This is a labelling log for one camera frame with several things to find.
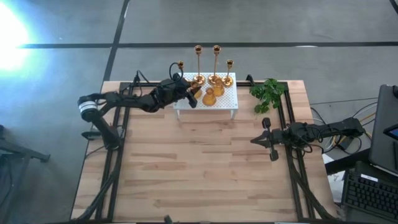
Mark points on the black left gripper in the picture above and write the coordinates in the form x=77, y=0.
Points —
x=172, y=91

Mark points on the black aluminium table frame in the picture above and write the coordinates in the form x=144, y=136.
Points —
x=149, y=84

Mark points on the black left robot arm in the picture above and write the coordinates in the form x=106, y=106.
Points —
x=130, y=101

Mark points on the black desk bar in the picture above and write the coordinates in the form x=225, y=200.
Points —
x=345, y=163

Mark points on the small black object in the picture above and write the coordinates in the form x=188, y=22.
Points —
x=168, y=219

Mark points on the white paper sheet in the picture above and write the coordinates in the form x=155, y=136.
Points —
x=334, y=183

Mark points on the white perforated metal shelf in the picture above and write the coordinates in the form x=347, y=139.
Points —
x=228, y=99

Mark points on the dark grey laptop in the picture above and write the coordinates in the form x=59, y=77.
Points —
x=384, y=130

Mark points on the short brass candlestick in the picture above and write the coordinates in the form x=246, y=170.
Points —
x=180, y=64

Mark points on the green potted plant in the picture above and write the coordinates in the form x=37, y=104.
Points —
x=267, y=93

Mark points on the small device with blue screen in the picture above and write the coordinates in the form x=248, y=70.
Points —
x=392, y=132

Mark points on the black keyboard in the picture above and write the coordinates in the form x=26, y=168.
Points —
x=370, y=196

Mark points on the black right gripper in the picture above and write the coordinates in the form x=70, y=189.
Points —
x=281, y=136

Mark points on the black metal stand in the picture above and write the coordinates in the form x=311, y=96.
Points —
x=18, y=149

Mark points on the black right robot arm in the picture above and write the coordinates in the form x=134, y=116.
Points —
x=335, y=127

